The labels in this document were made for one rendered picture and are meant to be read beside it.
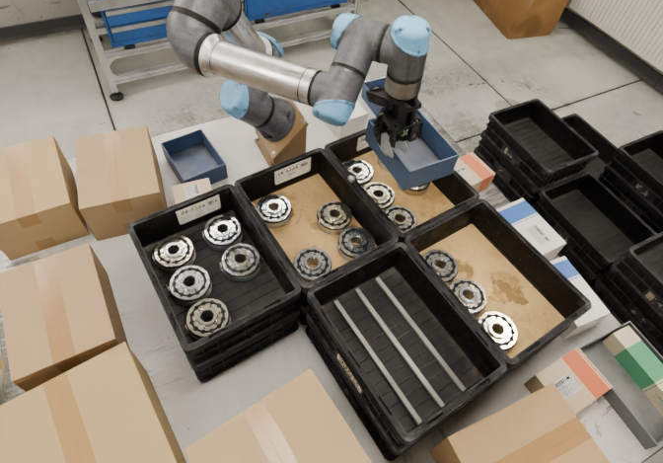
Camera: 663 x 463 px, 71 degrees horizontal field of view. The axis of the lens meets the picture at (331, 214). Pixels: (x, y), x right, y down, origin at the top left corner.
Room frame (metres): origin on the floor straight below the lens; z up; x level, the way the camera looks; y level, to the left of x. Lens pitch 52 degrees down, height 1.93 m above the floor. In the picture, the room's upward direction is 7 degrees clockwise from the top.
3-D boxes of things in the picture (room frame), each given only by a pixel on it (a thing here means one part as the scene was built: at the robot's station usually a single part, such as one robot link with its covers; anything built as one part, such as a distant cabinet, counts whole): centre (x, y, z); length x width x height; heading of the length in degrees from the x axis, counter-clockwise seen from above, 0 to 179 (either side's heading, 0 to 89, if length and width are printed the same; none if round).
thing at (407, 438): (0.46, -0.20, 0.92); 0.40 x 0.30 x 0.02; 38
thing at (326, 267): (0.65, 0.04, 0.86); 0.10 x 0.10 x 0.01
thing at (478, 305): (0.61, -0.38, 0.86); 0.10 x 0.10 x 0.01
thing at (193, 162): (1.09, 0.49, 0.73); 0.20 x 0.15 x 0.07; 39
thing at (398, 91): (0.83, -0.12, 1.34); 0.08 x 0.08 x 0.05
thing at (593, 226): (1.28, -1.10, 0.31); 0.40 x 0.30 x 0.34; 32
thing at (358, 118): (1.42, 0.01, 0.74); 0.20 x 0.12 x 0.09; 37
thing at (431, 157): (0.89, -0.18, 1.10); 0.20 x 0.15 x 0.07; 32
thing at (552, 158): (1.62, -0.89, 0.37); 0.40 x 0.30 x 0.45; 32
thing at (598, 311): (0.71, -0.71, 0.74); 0.20 x 0.12 x 0.09; 27
